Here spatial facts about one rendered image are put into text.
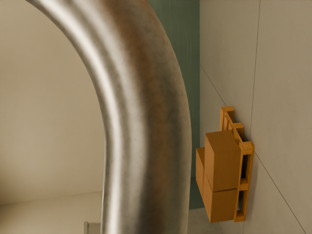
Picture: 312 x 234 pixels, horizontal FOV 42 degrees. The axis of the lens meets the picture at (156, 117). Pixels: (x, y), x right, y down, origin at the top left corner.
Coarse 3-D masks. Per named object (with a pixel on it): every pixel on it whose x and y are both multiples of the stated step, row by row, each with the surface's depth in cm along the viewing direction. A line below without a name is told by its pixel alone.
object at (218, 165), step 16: (224, 112) 493; (224, 128) 496; (240, 128) 466; (208, 144) 456; (224, 144) 447; (240, 144) 441; (208, 160) 467; (224, 160) 443; (240, 160) 446; (208, 176) 478; (224, 176) 456; (240, 176) 461; (208, 192) 489; (224, 192) 472; (208, 208) 501; (224, 208) 490
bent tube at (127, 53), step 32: (32, 0) 14; (64, 0) 13; (96, 0) 13; (128, 0) 13; (64, 32) 14; (96, 32) 13; (128, 32) 13; (160, 32) 13; (96, 64) 13; (128, 64) 13; (160, 64) 13; (128, 96) 13; (160, 96) 13; (128, 128) 13; (160, 128) 13; (128, 160) 13; (160, 160) 13; (128, 192) 13; (160, 192) 13; (128, 224) 13; (160, 224) 13
